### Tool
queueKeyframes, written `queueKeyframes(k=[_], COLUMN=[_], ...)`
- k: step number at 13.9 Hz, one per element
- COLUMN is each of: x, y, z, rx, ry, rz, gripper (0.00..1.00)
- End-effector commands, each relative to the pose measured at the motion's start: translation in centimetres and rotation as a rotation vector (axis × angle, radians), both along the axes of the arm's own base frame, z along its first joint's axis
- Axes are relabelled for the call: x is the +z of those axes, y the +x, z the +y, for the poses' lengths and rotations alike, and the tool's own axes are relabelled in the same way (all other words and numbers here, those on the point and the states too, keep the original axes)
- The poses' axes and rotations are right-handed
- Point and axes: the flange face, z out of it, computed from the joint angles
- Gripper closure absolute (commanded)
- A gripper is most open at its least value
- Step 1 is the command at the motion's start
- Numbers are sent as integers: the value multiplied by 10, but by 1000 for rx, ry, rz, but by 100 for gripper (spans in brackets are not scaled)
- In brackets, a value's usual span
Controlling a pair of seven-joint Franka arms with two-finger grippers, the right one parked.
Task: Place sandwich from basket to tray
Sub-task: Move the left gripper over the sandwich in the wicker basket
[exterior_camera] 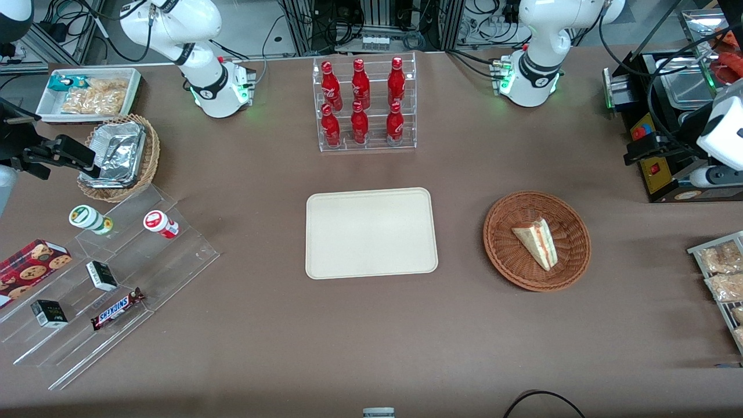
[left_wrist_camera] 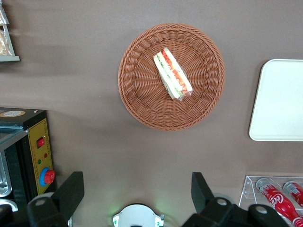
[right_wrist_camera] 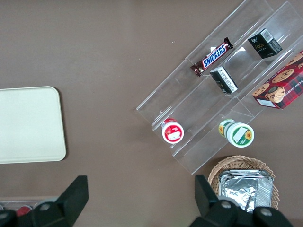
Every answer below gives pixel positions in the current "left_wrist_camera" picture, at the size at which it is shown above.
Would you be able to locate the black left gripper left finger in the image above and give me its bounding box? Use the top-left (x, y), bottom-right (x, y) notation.
top-left (27, 171), bottom-right (85, 227)

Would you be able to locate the brown wicker basket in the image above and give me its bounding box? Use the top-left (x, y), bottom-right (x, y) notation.
top-left (117, 23), bottom-right (225, 131)

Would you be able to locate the beige plastic tray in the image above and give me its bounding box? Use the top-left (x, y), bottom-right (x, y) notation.
top-left (248, 59), bottom-right (303, 142)

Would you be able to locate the grey snack rack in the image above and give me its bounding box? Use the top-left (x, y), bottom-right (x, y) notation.
top-left (0, 0), bottom-right (21, 62)

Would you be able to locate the red cola bottle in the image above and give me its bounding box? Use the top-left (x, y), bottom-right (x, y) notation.
top-left (283, 181), bottom-right (303, 209)
top-left (255, 177), bottom-right (303, 227)

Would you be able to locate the clear snack bag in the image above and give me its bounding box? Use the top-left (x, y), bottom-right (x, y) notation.
top-left (0, 4), bottom-right (10, 26)
top-left (0, 29), bottom-right (13, 57)

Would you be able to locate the sandwich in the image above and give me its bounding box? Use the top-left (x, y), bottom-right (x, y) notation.
top-left (153, 47), bottom-right (193, 102)

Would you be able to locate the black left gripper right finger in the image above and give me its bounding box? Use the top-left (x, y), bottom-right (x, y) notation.
top-left (182, 172), bottom-right (288, 227)

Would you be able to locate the steel warmer pan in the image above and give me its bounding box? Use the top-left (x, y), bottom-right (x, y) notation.
top-left (0, 198), bottom-right (18, 213)
top-left (0, 151), bottom-right (12, 198)

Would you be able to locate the black food warmer yellow panel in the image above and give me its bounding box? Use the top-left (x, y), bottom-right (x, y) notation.
top-left (0, 107), bottom-right (57, 213)

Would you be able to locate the clear acrylic bottle rack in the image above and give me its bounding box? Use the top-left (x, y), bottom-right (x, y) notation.
top-left (238, 175), bottom-right (303, 227)

